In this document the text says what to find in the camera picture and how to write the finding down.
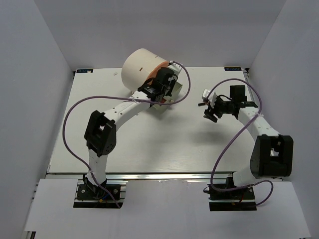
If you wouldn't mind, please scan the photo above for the orange top drawer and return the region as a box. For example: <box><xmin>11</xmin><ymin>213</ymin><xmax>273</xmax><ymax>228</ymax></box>
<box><xmin>146</xmin><ymin>61</ymin><xmax>169</xmax><ymax>80</ymax></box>

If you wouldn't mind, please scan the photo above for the grey-green bottom drawer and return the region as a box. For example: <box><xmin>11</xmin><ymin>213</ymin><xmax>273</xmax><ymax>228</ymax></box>
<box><xmin>151</xmin><ymin>82</ymin><xmax>182</xmax><ymax>114</ymax></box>

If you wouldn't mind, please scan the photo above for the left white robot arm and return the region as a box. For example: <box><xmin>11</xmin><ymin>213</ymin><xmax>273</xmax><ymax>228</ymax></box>
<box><xmin>84</xmin><ymin>67</ymin><xmax>177</xmax><ymax>199</ymax></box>

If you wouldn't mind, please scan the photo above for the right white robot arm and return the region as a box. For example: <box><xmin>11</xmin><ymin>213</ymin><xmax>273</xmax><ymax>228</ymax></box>
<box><xmin>202</xmin><ymin>85</ymin><xmax>294</xmax><ymax>199</ymax></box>

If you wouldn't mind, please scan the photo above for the white cylindrical drawer organizer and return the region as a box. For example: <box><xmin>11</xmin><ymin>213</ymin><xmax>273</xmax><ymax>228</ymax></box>
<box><xmin>121</xmin><ymin>48</ymin><xmax>167</xmax><ymax>92</ymax></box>

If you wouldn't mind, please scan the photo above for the blue label right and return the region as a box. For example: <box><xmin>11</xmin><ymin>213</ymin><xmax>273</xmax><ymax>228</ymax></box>
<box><xmin>224</xmin><ymin>67</ymin><xmax>242</xmax><ymax>71</ymax></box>

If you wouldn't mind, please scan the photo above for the blue label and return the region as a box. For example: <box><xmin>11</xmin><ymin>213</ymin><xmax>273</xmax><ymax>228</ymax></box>
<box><xmin>224</xmin><ymin>67</ymin><xmax>242</xmax><ymax>71</ymax></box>
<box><xmin>76</xmin><ymin>69</ymin><xmax>93</xmax><ymax>74</ymax></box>

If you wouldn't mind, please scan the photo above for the blue label left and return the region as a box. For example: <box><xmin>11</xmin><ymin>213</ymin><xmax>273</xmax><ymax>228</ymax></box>
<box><xmin>76</xmin><ymin>69</ymin><xmax>93</xmax><ymax>74</ymax></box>

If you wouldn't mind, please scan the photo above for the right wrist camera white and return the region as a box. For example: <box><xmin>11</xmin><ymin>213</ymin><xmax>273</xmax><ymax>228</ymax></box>
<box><xmin>201</xmin><ymin>89</ymin><xmax>217</xmax><ymax>108</ymax></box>

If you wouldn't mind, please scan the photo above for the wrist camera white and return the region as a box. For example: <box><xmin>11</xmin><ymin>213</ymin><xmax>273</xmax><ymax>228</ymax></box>
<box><xmin>168</xmin><ymin>61</ymin><xmax>182</xmax><ymax>81</ymax></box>
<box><xmin>201</xmin><ymin>89</ymin><xmax>217</xmax><ymax>108</ymax></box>

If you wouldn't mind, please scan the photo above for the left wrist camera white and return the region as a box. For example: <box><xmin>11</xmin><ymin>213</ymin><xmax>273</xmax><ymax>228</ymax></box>
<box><xmin>168</xmin><ymin>61</ymin><xmax>182</xmax><ymax>81</ymax></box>

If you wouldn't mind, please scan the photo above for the aluminium table frame rail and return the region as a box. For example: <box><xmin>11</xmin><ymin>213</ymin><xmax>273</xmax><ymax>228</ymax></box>
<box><xmin>44</xmin><ymin>67</ymin><xmax>284</xmax><ymax>181</ymax></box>

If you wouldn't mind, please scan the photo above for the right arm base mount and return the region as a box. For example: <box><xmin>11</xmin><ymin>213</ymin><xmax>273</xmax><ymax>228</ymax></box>
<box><xmin>203</xmin><ymin>183</ymin><xmax>257</xmax><ymax>212</ymax></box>

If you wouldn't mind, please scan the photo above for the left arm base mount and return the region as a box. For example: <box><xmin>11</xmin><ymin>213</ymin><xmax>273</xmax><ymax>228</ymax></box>
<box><xmin>73</xmin><ymin>175</ymin><xmax>125</xmax><ymax>209</ymax></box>

